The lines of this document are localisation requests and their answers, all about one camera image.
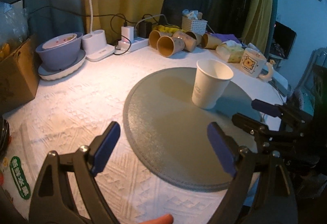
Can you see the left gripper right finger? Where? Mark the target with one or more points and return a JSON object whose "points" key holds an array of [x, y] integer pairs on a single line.
{"points": [[239, 162]]}

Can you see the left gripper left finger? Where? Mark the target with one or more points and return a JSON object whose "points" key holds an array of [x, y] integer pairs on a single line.
{"points": [[52, 199]]}

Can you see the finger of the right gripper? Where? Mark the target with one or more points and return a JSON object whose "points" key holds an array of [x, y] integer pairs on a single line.
{"points": [[247, 124], [266, 108]]}

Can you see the white paper cup green print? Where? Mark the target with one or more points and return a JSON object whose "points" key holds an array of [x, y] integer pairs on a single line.
{"points": [[211, 79]]}

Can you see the brown paper cup right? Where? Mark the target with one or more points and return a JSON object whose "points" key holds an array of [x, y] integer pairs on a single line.
{"points": [[209, 41]]}

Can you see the brown paper cup plain middle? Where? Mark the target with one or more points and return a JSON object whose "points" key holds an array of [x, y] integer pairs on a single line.
{"points": [[196, 36]]}

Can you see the brown paper cup patterned middle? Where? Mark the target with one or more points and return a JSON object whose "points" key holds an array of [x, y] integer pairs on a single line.
{"points": [[190, 42]]}

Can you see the brown paper cup front left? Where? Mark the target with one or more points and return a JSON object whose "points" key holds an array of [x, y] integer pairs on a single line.
{"points": [[168, 46]]}

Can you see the brown paper cup back left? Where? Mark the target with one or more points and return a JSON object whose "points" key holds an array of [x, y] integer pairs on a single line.
{"points": [[154, 36]]}

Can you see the person's finger tip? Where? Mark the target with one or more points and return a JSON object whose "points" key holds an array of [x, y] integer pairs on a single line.
{"points": [[165, 219]]}

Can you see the grey chair back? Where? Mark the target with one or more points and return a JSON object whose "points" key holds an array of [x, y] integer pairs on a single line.
{"points": [[310, 86]]}

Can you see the white bear mug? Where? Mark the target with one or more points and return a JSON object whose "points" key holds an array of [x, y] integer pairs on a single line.
{"points": [[254, 64]]}

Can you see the yellow tissue pack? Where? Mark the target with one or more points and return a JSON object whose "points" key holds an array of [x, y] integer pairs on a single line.
{"points": [[230, 51]]}

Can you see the black monitor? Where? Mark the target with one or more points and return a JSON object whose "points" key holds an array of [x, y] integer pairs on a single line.
{"points": [[282, 41]]}

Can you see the yellow curtain right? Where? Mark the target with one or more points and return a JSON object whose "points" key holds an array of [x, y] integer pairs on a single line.
{"points": [[259, 25]]}

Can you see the round grey placemat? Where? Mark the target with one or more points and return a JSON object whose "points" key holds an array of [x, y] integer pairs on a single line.
{"points": [[168, 132]]}

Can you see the black round pouch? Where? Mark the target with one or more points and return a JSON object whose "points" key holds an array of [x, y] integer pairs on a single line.
{"points": [[5, 136]]}

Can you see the purple cloth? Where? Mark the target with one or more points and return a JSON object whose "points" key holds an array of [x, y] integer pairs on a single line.
{"points": [[226, 37]]}

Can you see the white textured tablecloth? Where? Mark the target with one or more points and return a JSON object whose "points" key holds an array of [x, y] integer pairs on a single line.
{"points": [[70, 112]]}

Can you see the white lattice basket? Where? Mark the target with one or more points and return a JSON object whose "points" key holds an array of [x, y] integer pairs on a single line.
{"points": [[193, 21]]}

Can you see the yellow snack packet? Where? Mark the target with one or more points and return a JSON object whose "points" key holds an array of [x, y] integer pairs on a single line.
{"points": [[167, 29]]}

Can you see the white plate under bowl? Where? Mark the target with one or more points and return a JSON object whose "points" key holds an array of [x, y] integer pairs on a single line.
{"points": [[50, 75]]}

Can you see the cardboard box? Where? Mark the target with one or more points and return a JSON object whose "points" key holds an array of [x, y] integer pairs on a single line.
{"points": [[19, 76]]}

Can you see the purple bowl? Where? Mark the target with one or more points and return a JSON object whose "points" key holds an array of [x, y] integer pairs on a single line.
{"points": [[61, 57]]}

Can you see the black power adapter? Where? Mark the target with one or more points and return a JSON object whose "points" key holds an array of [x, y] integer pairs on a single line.
{"points": [[145, 28]]}

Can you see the white power strip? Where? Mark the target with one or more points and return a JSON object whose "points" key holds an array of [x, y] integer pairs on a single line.
{"points": [[137, 44]]}

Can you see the white charger plug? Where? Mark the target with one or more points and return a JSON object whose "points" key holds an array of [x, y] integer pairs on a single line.
{"points": [[127, 34]]}

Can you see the pink inner bowl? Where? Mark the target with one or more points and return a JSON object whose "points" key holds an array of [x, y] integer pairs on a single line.
{"points": [[58, 41]]}

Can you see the clear plastic fruit bag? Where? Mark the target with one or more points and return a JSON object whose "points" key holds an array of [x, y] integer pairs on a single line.
{"points": [[14, 27]]}

